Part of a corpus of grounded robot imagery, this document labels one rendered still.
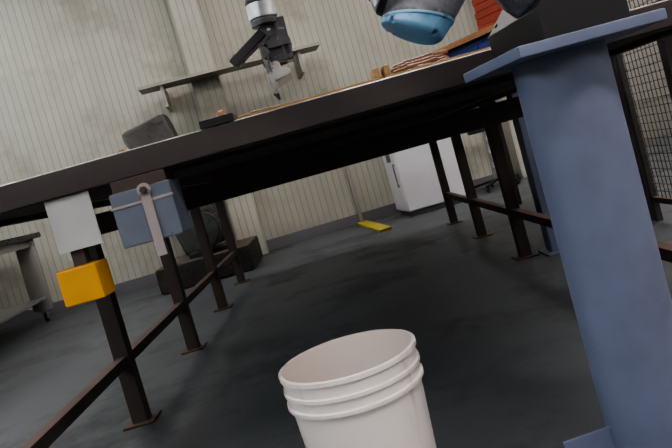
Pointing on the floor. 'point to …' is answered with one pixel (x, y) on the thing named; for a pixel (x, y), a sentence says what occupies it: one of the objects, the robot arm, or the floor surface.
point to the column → (600, 225)
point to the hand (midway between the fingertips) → (276, 98)
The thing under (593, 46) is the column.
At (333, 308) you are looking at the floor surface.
